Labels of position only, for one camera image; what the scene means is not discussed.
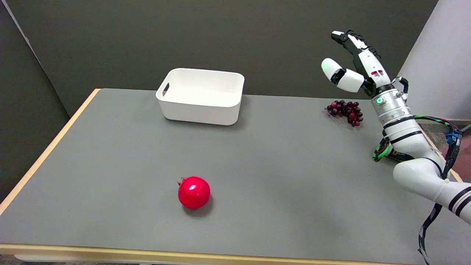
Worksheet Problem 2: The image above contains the red pomegranate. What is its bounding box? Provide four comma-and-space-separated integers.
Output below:
177, 176, 211, 210

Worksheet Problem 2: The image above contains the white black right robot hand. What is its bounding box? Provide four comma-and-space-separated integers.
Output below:
321, 30, 394, 98

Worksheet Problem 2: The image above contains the white plastic storage bin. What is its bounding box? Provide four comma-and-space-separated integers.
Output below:
156, 68, 245, 126

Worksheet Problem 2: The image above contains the black cable with green wrap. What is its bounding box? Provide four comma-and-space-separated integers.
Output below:
413, 115, 464, 265

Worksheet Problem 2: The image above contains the dark red grape bunch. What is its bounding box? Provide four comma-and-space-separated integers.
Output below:
325, 100, 364, 127

